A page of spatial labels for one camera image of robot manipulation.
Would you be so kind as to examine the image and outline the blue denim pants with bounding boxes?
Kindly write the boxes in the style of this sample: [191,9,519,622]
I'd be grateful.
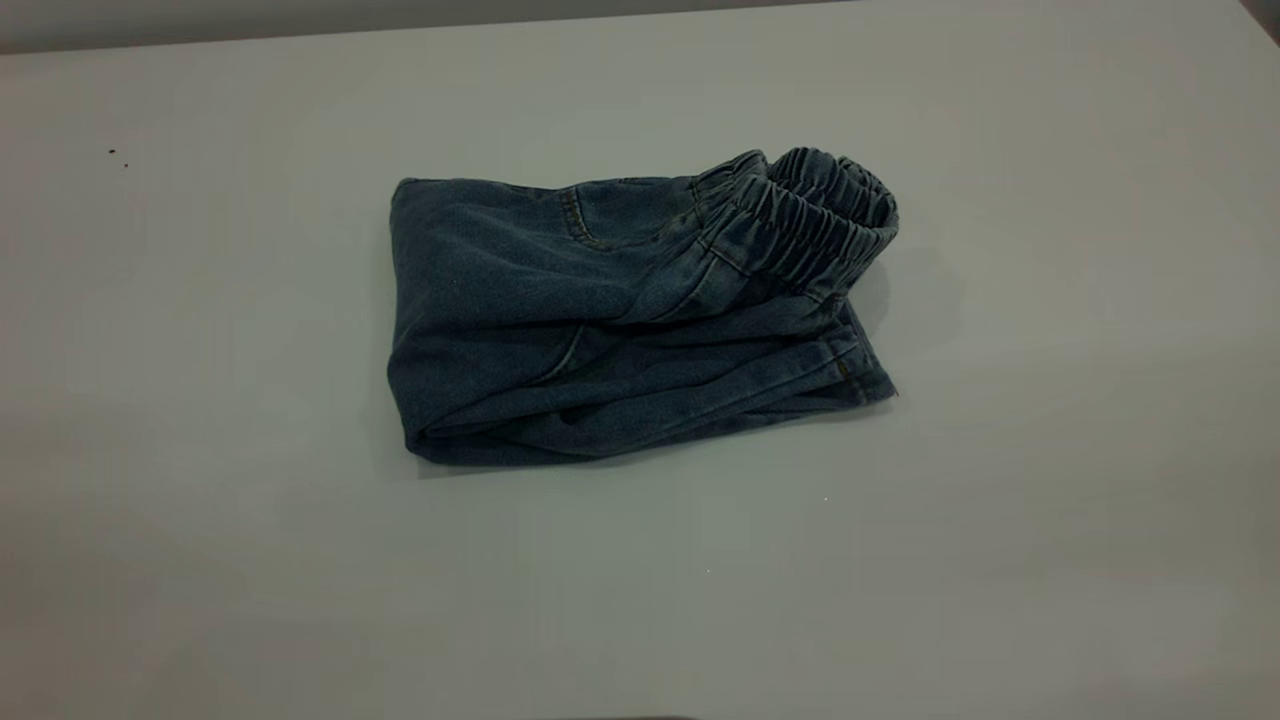
[385,145,901,467]

